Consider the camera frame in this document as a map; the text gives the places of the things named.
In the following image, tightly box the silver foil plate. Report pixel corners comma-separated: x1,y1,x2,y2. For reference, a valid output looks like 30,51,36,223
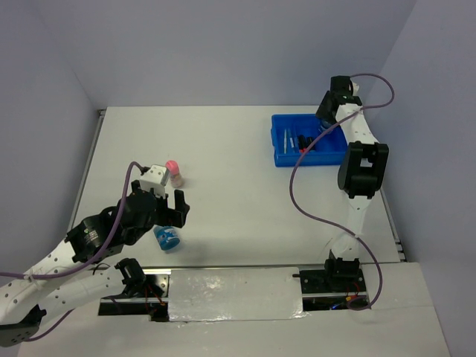
168,267,305,322

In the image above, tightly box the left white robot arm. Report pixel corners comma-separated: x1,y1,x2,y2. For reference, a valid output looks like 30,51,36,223
1,181,190,347

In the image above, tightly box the pink black highlighter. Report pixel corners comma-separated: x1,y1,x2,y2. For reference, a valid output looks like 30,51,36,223
297,135,308,153

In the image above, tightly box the orange black highlighter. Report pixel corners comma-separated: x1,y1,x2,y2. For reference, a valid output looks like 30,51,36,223
306,136,316,151

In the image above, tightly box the blue divided plastic bin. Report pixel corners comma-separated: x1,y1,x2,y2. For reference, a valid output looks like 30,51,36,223
271,114,347,167

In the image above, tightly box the blue black highlighter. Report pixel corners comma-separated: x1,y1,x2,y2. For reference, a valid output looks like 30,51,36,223
292,136,299,152

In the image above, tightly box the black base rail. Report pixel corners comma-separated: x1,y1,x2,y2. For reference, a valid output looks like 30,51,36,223
97,267,369,323

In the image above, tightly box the blue patterned round jar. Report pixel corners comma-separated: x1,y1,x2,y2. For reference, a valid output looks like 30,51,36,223
318,118,336,132

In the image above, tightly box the pink capped eraser bottle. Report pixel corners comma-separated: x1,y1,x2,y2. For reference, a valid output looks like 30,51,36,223
166,160,184,188

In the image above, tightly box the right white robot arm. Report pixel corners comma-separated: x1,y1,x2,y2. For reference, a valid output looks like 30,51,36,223
316,76,389,291

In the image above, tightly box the blue labelled tub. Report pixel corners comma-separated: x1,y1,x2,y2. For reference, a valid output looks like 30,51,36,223
153,225,181,251

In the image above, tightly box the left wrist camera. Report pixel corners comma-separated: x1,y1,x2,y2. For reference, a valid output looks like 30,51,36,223
139,164,170,199

